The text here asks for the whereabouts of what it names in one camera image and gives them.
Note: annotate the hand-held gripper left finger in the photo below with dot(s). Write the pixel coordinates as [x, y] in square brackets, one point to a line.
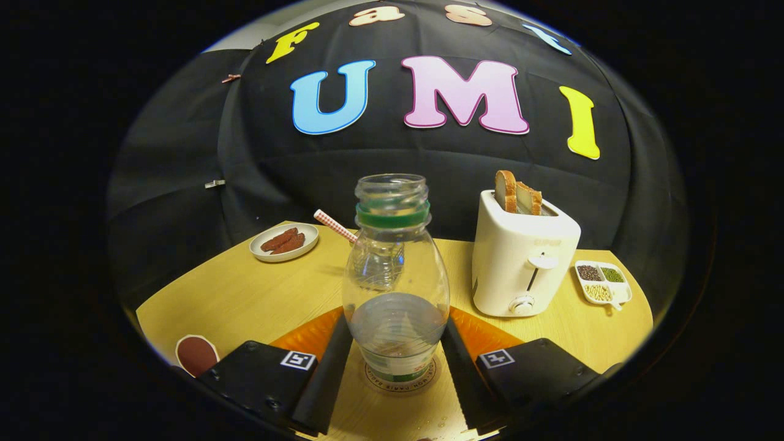
[324, 386]

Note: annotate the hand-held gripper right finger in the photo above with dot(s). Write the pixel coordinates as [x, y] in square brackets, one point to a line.
[462, 380]

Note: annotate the round wooden coaster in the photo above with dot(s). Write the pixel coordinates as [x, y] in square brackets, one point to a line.
[374, 381]

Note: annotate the clear plastic juice bottle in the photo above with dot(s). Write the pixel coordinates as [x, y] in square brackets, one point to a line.
[395, 275]

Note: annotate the wooden table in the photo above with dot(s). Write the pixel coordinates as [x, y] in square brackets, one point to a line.
[245, 294]

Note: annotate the white toaster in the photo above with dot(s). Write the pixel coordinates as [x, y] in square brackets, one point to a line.
[502, 257]

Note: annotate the brown sausage piece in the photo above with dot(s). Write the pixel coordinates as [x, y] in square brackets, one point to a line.
[289, 245]
[278, 239]

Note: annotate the small white round plate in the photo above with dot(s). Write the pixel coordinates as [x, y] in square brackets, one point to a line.
[306, 240]

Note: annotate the red striped paper straw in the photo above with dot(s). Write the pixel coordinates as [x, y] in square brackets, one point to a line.
[334, 224]

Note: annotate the white divided bean dish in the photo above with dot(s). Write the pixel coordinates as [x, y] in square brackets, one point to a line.
[620, 293]

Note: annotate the toasted bread slice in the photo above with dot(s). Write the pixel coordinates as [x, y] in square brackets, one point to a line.
[505, 191]
[528, 199]

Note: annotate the black backdrop cloth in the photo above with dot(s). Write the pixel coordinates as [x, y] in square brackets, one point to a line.
[429, 159]

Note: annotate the white clip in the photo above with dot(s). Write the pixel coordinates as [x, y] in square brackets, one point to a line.
[215, 184]

